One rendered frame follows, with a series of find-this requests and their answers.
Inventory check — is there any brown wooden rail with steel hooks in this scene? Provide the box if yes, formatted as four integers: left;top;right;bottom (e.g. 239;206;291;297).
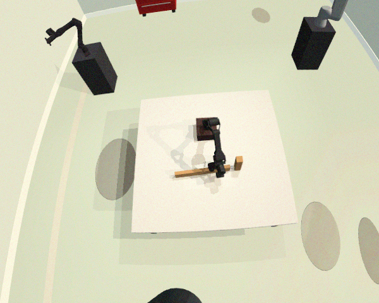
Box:
174;165;232;178

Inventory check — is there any brown wooden post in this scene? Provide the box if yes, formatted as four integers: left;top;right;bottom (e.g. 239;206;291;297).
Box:
234;156;243;171

